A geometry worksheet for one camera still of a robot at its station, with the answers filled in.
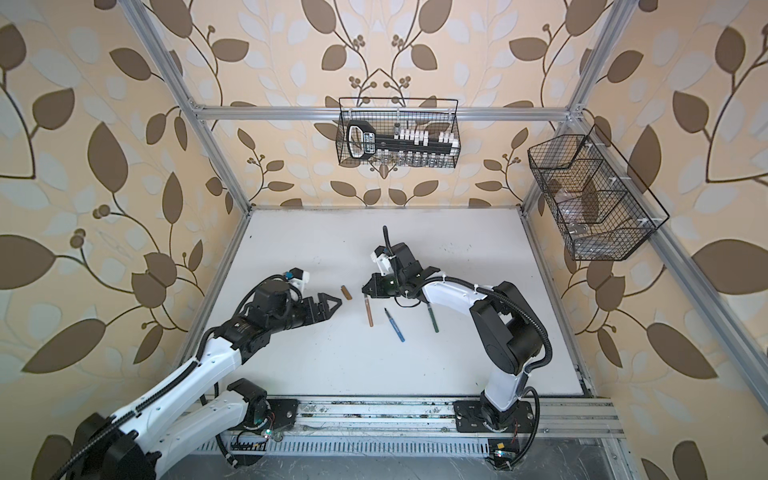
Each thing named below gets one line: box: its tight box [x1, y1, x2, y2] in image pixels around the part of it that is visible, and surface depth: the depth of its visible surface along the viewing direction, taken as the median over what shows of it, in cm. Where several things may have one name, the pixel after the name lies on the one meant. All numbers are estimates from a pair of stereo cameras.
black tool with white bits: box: [347, 120, 459, 160], surface depth 84 cm
